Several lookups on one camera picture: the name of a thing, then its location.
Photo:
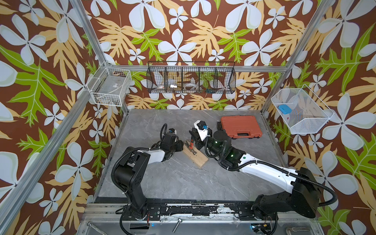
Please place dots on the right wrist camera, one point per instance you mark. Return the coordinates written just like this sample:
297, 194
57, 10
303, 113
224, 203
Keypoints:
203, 130

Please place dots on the black wire basket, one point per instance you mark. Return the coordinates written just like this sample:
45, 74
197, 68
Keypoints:
191, 77

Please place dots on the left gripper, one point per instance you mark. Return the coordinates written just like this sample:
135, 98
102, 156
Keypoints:
179, 145

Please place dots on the aluminium frame post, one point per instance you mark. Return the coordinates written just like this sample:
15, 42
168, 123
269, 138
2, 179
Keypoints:
93, 40
307, 34

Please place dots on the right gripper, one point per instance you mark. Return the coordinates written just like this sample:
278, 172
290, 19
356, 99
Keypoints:
198, 140

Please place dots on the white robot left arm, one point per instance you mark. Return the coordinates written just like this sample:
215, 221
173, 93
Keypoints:
128, 171

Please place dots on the aluminium frame post left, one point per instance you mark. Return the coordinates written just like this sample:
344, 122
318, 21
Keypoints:
93, 40

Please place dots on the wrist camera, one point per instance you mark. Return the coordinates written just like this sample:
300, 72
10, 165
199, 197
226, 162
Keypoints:
172, 132
203, 130

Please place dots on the wooden board with nails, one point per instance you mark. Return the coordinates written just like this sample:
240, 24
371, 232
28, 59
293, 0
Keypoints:
199, 159

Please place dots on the white wire basket left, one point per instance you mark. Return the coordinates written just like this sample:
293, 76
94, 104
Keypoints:
109, 84

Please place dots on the blue object in basket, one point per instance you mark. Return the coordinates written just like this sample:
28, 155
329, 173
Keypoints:
284, 109

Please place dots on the aluminium frame post right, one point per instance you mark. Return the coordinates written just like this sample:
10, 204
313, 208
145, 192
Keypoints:
307, 34

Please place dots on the metal bolt on base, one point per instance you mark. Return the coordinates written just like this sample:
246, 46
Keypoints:
179, 221

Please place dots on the claw hammer red black handle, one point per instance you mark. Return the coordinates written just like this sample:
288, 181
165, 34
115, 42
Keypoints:
189, 145

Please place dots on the red plastic tool case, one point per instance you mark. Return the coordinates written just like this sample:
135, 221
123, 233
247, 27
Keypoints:
238, 127

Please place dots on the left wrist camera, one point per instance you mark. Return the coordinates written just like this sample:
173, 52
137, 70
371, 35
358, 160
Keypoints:
172, 132

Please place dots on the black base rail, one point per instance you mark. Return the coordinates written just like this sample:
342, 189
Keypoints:
155, 209

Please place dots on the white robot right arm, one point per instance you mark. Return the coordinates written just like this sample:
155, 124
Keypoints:
301, 193

